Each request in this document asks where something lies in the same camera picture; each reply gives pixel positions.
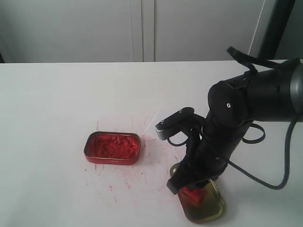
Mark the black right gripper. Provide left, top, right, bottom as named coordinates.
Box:
left=167, top=113, right=252, bottom=194

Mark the red plastic stamp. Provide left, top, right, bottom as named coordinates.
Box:
left=181, top=187, right=204, bottom=204

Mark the red ink tin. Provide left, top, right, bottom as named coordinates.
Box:
left=84, top=131, right=141, bottom=165

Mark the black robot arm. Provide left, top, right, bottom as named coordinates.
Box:
left=156, top=59, right=303, bottom=194

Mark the gold tin lid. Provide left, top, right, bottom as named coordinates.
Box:
left=169, top=164, right=226, bottom=224

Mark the white paper sheet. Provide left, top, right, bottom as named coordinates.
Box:
left=144, top=109, right=165, bottom=134

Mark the white cabinet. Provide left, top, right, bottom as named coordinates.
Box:
left=0, top=0, right=276, bottom=63

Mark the grey cable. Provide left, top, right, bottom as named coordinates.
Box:
left=227, top=113, right=303, bottom=190

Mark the dark post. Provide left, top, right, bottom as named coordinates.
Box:
left=258, top=0, right=295, bottom=60

